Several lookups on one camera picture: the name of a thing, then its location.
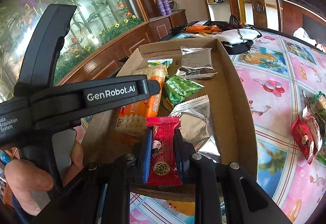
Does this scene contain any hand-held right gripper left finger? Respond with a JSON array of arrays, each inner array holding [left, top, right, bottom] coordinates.
[[33, 128, 153, 224]]

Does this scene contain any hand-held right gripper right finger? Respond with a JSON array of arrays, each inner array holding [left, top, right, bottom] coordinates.
[[173, 128, 292, 224]]

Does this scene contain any orange cracker packet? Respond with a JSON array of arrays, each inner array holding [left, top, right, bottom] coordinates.
[[112, 65, 170, 147]]

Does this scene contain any large silver foil packet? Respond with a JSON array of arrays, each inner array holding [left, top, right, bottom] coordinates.
[[169, 94, 222, 163]]

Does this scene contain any white green snack packet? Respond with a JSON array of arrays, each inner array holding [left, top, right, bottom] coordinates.
[[147, 58, 174, 68]]

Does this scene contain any green pea packet yellow band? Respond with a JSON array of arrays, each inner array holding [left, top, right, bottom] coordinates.
[[162, 75, 205, 111]]

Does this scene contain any cardboard box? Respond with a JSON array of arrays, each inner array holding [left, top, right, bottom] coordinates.
[[81, 37, 258, 201]]

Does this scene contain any white red snack packet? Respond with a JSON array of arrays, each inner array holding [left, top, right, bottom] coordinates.
[[302, 107, 323, 153]]

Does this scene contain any person's left hand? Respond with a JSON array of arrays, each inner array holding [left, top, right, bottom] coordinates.
[[4, 127, 84, 217]]

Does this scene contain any brown wooden cabinet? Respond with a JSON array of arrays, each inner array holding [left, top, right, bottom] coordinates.
[[55, 9, 189, 87]]

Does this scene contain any orange black cloth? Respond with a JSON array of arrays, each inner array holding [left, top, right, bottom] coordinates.
[[167, 20, 246, 36]]

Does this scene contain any small red nut packet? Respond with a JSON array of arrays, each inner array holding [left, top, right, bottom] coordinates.
[[291, 118, 315, 165]]

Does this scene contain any fruit print tablecloth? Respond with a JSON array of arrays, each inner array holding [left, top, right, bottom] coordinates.
[[127, 20, 326, 224]]

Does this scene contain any black white cloth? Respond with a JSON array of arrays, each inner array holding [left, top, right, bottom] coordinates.
[[219, 14, 263, 55]]

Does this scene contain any dark wooden chair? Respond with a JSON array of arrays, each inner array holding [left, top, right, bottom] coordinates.
[[227, 0, 284, 31]]

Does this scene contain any white plastic bag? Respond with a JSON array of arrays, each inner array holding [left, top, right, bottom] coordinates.
[[293, 27, 326, 53]]

